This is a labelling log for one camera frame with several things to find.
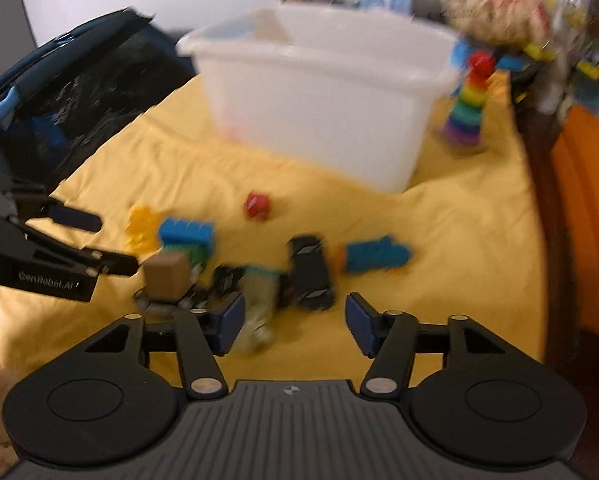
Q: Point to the black toy car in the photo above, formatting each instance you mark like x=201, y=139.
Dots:
x=309, y=272

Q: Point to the blue orange toy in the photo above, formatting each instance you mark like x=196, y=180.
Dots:
x=374, y=255

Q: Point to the yellow cloth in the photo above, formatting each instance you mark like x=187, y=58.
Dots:
x=429, y=270

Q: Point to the orange box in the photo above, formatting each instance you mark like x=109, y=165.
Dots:
x=589, y=200

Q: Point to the black bag with blue trim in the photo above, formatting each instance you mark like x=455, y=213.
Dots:
x=89, y=95

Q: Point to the beige snack bag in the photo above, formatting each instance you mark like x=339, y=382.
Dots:
x=494, y=5

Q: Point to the white plastic bin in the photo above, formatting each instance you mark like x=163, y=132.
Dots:
x=319, y=100

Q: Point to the yellow toy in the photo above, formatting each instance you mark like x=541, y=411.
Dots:
x=142, y=230

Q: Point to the clear box of colourful blocks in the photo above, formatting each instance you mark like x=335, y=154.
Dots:
x=589, y=55

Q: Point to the dark wooden desktop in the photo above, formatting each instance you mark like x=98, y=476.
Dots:
x=554, y=240

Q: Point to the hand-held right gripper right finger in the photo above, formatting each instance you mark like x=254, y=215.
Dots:
x=359, y=325

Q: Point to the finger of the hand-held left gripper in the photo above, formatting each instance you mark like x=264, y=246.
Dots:
x=74, y=218
x=114, y=262

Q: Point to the blue building block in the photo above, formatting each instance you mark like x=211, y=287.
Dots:
x=184, y=234

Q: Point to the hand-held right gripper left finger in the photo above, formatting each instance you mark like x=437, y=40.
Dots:
x=232, y=322

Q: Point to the brown cube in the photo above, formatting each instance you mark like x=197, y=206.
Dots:
x=167, y=277

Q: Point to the red cube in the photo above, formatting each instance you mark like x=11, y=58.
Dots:
x=257, y=206

